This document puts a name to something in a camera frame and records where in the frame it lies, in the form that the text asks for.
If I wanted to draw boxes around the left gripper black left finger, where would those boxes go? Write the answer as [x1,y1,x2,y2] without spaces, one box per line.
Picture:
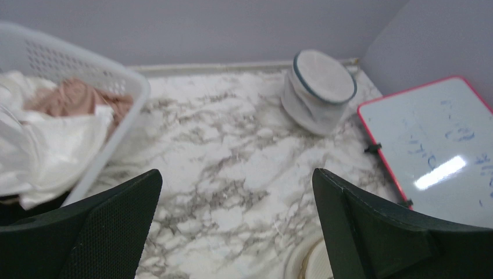
[1,169,162,278]

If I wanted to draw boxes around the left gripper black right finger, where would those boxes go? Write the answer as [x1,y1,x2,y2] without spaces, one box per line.
[312,169,492,278]

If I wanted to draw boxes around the beige-rimmed mesh laundry bag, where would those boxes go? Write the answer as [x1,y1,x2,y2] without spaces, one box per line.
[283,231,334,279]

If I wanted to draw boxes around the pink bra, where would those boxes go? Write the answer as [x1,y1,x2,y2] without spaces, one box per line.
[23,78,134,137]

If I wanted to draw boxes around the blue-rimmed mesh laundry bag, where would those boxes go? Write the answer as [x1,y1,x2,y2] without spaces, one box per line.
[280,49,358,136]

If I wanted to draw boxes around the white plastic laundry basket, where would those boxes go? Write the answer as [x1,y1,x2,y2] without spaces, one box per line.
[0,21,151,209]

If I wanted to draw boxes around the black clip on whiteboard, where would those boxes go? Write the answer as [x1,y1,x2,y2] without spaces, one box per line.
[364,143,382,155]

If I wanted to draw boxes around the white cloth in basket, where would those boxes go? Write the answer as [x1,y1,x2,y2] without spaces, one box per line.
[1,71,114,209]

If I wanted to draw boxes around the pink-framed whiteboard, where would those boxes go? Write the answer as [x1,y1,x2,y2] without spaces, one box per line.
[358,76,492,228]

